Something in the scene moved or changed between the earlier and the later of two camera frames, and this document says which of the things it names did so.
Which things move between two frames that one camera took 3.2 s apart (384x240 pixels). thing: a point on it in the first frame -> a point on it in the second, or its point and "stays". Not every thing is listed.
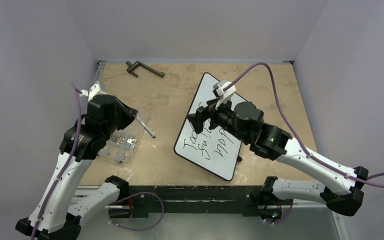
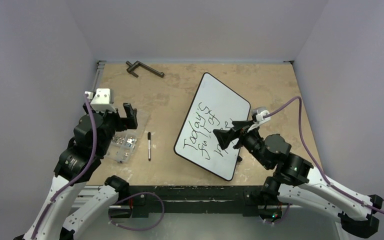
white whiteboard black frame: x=213 y=149 stays
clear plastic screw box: x=119 y=146 stays
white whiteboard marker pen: x=145 y=126 -> x=149 y=137
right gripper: x=206 y=115 -> x=240 y=133
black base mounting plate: x=244 y=199 stays
